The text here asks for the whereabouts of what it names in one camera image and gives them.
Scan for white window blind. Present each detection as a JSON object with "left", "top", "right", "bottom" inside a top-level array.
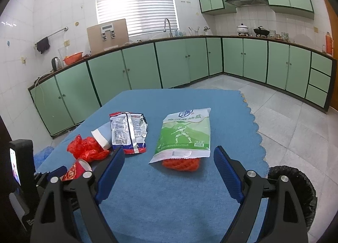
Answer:
[{"left": 94, "top": 0, "right": 180, "bottom": 36}]

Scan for blue snack wrapper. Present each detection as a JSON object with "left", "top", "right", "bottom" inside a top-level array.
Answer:
[{"left": 109, "top": 112, "right": 148, "bottom": 155}]

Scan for black range hood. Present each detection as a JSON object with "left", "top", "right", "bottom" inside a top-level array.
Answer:
[{"left": 224, "top": 0, "right": 268, "bottom": 7}]

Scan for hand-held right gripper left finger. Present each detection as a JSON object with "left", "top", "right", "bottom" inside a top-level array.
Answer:
[{"left": 30, "top": 146, "right": 126, "bottom": 243}]

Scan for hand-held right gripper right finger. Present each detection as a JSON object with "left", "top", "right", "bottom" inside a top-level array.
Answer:
[{"left": 213, "top": 145, "right": 309, "bottom": 243}]

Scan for steel faucet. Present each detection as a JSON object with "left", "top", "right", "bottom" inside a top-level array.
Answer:
[{"left": 164, "top": 18, "right": 173, "bottom": 38}]

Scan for blue scalloped tablecloth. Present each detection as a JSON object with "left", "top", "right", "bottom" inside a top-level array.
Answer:
[{"left": 34, "top": 88, "right": 270, "bottom": 243}]

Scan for red thermos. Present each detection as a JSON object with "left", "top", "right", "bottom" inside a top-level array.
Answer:
[{"left": 325, "top": 32, "right": 334, "bottom": 56}]

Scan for red plastic bag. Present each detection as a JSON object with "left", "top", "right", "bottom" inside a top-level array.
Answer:
[{"left": 67, "top": 134, "right": 110, "bottom": 163}]

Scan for steel towel rail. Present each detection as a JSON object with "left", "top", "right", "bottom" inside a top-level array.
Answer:
[{"left": 34, "top": 27, "right": 68, "bottom": 46}]

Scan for green lower cabinets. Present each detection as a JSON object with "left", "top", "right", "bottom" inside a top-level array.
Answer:
[{"left": 28, "top": 35, "right": 338, "bottom": 138}]

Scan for white paper cup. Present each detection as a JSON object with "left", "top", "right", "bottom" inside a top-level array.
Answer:
[{"left": 91, "top": 122, "right": 113, "bottom": 151}]

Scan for orange basin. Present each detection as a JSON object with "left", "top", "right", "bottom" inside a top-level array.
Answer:
[{"left": 63, "top": 52, "right": 83, "bottom": 65}]

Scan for white cooking pot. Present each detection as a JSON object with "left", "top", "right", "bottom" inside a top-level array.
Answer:
[{"left": 236, "top": 23, "right": 250, "bottom": 36}]

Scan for wooden door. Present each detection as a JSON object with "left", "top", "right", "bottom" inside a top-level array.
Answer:
[{"left": 321, "top": 0, "right": 338, "bottom": 56}]

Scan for black wok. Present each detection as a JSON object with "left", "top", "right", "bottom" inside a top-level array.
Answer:
[{"left": 253, "top": 26, "right": 270, "bottom": 38}]

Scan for steel electric kettle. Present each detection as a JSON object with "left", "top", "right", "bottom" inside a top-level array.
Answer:
[{"left": 51, "top": 57, "right": 62, "bottom": 72}]

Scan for orange foam fruit net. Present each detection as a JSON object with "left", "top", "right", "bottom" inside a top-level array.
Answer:
[{"left": 162, "top": 156, "right": 201, "bottom": 172}]

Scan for blue plastic bag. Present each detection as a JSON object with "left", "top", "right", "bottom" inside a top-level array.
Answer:
[{"left": 34, "top": 146, "right": 55, "bottom": 169}]

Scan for trash bin with black bag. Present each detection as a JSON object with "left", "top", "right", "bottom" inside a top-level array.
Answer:
[{"left": 267, "top": 165, "right": 317, "bottom": 229}]

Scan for red paper cup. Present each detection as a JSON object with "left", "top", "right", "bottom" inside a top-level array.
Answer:
[{"left": 61, "top": 159, "right": 93, "bottom": 181}]

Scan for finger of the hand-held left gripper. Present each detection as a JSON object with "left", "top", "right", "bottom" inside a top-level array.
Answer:
[{"left": 34, "top": 165, "right": 68, "bottom": 184}]

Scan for brown cardboard board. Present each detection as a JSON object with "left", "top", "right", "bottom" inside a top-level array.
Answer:
[{"left": 87, "top": 18, "right": 129, "bottom": 53}]

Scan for dark towel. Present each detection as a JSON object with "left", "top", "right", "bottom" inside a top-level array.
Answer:
[{"left": 36, "top": 36, "right": 50, "bottom": 54}]

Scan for green white salt bag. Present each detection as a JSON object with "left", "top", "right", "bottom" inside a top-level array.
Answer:
[{"left": 149, "top": 107, "right": 212, "bottom": 164}]

